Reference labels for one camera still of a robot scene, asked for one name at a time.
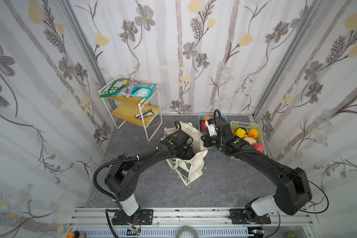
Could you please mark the green plastic fruit basket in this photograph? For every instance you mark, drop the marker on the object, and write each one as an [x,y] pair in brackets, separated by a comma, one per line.
[247,126]

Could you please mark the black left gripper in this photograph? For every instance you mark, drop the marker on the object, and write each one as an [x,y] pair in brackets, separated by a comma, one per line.
[184,149]

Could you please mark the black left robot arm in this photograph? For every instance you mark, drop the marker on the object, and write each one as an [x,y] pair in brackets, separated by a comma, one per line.
[118,179]

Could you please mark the white wire two-tier shelf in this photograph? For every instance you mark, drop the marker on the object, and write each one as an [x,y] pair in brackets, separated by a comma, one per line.
[123,110]

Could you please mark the blue plastic vegetable basket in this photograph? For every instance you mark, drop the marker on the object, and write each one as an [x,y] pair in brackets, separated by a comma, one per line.
[201,115]

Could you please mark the cream canvas grocery bag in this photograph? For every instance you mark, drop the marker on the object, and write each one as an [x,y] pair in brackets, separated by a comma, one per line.
[189,170]

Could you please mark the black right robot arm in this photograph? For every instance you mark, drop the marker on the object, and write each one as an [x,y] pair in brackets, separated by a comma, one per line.
[292,185]

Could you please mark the red bell pepper toy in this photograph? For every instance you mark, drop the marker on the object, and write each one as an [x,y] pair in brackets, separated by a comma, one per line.
[203,126]

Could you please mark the orange fruit toy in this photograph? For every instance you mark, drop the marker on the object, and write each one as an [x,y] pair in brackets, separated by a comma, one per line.
[253,133]

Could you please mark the brown potato toy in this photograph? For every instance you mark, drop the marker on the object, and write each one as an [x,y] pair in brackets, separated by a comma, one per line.
[206,118]

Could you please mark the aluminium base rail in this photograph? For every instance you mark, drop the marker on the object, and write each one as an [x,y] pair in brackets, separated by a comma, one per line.
[191,223]

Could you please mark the pink dragon fruit toy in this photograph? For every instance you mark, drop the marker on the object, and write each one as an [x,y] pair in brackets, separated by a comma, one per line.
[259,147]

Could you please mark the red teal snack packet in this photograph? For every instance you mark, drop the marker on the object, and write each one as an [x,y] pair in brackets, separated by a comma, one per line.
[127,90]

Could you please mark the green snack packet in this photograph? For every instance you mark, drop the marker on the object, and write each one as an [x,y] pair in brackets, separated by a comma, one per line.
[113,88]

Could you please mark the beige pear toy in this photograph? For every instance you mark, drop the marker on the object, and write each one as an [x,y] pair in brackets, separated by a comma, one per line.
[250,140]

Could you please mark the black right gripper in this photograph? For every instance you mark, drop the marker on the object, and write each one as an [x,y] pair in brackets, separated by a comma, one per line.
[207,140]

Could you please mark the yellow citron toy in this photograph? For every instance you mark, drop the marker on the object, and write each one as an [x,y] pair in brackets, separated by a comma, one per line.
[240,133]

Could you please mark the dark brown candy bar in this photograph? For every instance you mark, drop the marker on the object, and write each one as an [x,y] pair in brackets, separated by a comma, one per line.
[144,114]

